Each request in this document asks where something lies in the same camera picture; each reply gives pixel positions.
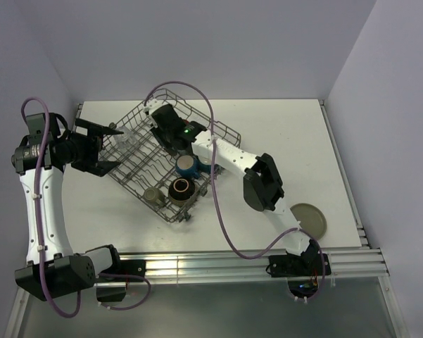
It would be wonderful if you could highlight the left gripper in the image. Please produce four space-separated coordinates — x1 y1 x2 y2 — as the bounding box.
60 119 122 176

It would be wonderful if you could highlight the clear plastic cup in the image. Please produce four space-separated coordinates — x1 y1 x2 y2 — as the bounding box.
114 126 138 150

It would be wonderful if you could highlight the dark blue mug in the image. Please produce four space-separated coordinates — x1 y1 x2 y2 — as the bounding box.
175 155 200 179

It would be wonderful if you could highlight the teal and white bowl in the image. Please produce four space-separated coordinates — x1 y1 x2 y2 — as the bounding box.
197 156 211 174

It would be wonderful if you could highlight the brown patterned bowl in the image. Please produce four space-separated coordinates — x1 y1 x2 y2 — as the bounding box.
168 177 196 206

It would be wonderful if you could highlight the grey ceramic cup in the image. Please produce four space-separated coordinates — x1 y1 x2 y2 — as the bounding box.
143 187 165 207

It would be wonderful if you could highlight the grey ceramic plate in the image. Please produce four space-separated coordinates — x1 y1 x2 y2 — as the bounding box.
290 203 327 241

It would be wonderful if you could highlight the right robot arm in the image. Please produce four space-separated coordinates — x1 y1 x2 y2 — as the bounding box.
144 99 324 275

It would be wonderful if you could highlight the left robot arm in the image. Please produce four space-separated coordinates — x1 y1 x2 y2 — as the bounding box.
11 113 123 301

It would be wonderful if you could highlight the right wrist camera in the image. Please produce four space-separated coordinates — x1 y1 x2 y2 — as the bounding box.
143 99 169 118

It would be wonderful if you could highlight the grey wire dish rack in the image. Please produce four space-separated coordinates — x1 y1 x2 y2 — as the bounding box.
94 87 241 223

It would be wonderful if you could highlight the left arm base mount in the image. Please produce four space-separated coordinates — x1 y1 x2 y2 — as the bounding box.
96 259 146 305

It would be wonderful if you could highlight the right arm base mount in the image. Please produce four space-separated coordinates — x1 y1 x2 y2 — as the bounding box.
265 240 332 278

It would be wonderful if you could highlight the aluminium mounting rail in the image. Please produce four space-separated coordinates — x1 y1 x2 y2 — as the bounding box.
20 248 390 286

